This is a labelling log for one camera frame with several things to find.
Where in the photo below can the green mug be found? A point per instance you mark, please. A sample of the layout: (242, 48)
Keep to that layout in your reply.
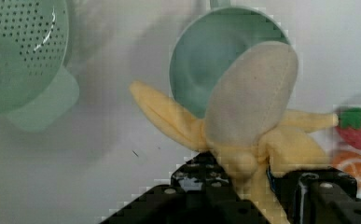
(210, 45)

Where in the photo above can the plush orange slice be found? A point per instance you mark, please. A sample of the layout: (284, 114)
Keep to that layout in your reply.
(350, 163)

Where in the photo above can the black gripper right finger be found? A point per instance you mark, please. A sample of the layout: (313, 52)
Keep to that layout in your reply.
(318, 196)

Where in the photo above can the plush peeled banana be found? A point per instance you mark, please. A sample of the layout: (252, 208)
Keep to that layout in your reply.
(248, 125)

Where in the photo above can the plush strawberry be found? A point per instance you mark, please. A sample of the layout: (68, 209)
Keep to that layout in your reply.
(349, 127)

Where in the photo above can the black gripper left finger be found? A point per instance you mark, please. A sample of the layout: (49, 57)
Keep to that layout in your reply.
(199, 192)

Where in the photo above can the green perforated colander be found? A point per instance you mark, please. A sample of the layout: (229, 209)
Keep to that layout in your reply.
(35, 86)

